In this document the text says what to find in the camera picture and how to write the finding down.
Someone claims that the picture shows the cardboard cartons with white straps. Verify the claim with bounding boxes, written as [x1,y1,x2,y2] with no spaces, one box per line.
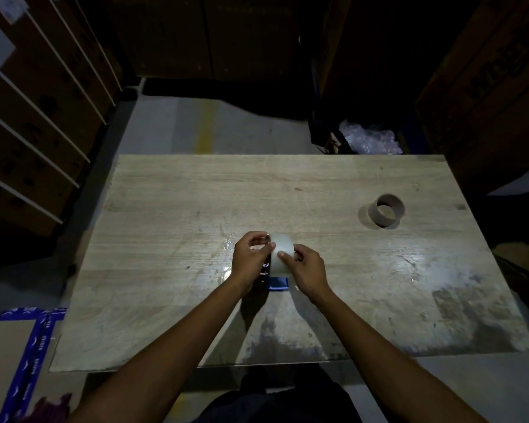
[0,0,124,237]

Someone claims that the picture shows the flat brown cardboard piece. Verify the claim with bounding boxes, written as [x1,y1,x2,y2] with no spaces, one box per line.
[493,241,529,278]

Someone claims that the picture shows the cardboard box with blue tape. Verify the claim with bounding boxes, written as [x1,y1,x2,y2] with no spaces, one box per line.
[0,307,67,423]

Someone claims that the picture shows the person's left forearm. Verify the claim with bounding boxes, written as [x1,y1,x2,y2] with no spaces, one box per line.
[68,277,247,423]

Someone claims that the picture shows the person's right hand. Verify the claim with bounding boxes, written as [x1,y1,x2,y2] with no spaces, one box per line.
[276,243,332,304]

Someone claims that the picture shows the small printed white label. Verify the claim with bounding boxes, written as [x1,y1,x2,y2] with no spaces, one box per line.
[0,0,29,24]

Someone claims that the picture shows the clear tape roll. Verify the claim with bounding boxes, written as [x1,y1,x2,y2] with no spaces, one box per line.
[269,234,296,278]

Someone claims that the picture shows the plain brown cardboard boxes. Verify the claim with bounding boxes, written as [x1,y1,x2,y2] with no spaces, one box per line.
[77,0,314,80]

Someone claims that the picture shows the person's dark trousers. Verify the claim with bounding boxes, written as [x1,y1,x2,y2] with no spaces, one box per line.
[193,365,358,423]

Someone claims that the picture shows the maroon cloth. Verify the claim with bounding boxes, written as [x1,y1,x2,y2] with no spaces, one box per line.
[24,393,73,423]

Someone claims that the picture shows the person's right forearm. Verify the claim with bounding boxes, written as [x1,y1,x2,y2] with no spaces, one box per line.
[310,289,490,423]

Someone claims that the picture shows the large printed cardboard box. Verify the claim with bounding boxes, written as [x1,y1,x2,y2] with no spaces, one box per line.
[416,0,529,194]

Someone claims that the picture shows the blue tape dispenser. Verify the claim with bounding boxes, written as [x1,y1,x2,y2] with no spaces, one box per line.
[257,233,290,292]

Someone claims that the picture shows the cardboard tape core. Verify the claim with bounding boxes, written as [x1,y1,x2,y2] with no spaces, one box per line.
[368,193,406,229]

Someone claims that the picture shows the white flat sheet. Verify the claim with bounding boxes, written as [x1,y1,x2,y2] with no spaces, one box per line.
[487,160,529,197]

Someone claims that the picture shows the black plastic bin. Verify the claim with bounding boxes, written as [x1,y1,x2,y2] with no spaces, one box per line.
[308,116,351,155]

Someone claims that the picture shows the person's left hand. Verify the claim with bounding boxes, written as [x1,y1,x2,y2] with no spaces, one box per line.
[231,231,276,298]

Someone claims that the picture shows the clear plastic wrap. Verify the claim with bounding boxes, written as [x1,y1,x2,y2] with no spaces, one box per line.
[338,119,403,156]

